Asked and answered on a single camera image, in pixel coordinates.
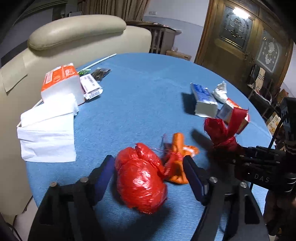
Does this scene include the orange wrapper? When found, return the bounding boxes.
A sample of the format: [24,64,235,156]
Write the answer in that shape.
[164,133,199,185]

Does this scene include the red plastic bag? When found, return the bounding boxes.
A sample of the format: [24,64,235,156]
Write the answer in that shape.
[115,143,168,214]

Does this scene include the red mesh net bag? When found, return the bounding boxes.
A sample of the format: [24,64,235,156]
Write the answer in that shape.
[204,108,248,152]

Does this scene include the red white medicine box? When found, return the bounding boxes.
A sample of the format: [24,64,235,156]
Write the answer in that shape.
[217,98,250,135]

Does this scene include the blue carton box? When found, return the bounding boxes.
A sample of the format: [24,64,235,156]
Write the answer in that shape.
[190,83,218,118]

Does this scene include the white tissue ball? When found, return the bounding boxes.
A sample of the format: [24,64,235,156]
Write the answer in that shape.
[212,81,228,103]

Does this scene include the person's right hand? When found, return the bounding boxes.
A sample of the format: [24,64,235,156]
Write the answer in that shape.
[263,190,295,240]

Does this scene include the orange printed carton box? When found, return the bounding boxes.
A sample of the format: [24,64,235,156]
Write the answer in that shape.
[266,112,281,135]

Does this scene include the white loose tissue sheets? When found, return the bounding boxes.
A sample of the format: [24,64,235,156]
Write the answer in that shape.
[16,93,79,163]

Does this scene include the black metal chair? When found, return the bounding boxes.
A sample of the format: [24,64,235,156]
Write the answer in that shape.
[247,64,279,120]

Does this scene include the white barcode label packet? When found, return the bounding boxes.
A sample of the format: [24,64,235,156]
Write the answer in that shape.
[80,74,103,100]

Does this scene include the orange white tissue pack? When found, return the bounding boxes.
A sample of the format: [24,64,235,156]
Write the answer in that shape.
[41,63,85,105]

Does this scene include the beige leather sofa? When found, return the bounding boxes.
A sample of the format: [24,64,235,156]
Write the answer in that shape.
[0,14,153,218]

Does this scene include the wooden double door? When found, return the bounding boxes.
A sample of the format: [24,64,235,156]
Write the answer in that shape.
[195,1,293,94]

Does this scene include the wooden slatted crib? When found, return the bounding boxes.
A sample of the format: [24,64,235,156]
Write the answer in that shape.
[126,21,178,55]

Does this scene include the brown curtain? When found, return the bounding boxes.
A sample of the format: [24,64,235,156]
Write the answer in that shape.
[77,0,151,21]

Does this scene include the cardboard box by wall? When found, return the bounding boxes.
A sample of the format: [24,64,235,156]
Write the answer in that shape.
[166,50,192,61]

